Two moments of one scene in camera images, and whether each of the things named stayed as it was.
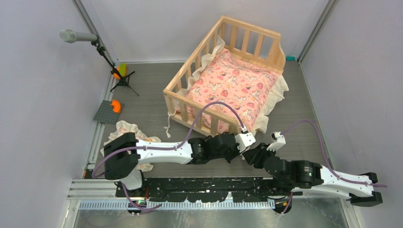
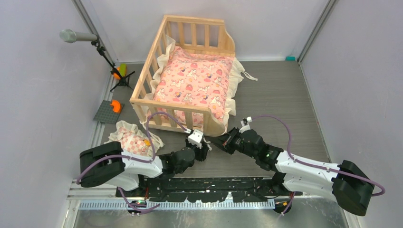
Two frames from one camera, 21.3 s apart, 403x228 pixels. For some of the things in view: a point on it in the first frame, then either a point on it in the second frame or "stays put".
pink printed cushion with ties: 240,88 -> 203,80
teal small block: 290,58 stays put
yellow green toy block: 122,70 stays put
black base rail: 206,189 stays put
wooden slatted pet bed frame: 259,45 -> 182,85
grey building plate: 106,113 stays put
